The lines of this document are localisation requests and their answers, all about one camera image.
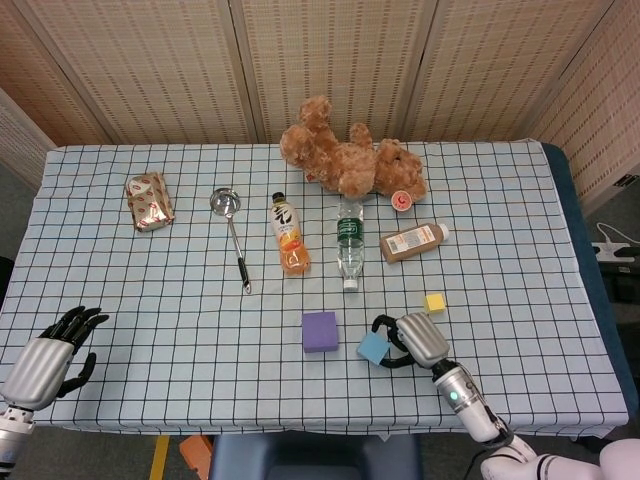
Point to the small yellow foam cube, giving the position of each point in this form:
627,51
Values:
435,303

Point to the light blue checkered tablecloth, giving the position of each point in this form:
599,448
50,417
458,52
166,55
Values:
175,325

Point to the orange object on floor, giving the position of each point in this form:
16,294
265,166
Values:
196,452

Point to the beige woven folding screen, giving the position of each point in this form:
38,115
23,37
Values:
150,65

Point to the clear water bottle green label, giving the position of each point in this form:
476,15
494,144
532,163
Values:
351,245

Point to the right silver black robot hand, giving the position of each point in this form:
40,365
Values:
420,340

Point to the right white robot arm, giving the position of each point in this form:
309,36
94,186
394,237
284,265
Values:
467,400

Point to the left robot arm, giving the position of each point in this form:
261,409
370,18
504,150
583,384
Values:
12,435

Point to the brown plush teddy bear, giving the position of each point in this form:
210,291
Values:
350,165

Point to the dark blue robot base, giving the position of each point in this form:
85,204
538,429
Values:
315,457

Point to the dark blue table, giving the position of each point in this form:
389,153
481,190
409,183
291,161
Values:
585,250

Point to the white power strip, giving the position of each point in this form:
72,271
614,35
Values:
612,251

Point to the blue foam block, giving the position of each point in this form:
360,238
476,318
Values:
372,347

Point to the orange juice bottle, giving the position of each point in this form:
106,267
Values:
291,245

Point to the gold foil snack package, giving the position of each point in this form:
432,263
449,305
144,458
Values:
149,202

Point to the brown drink bottle white cap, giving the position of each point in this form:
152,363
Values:
410,244

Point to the large purple foam cube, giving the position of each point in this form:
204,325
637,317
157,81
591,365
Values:
320,332

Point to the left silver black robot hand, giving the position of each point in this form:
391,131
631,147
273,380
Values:
40,365

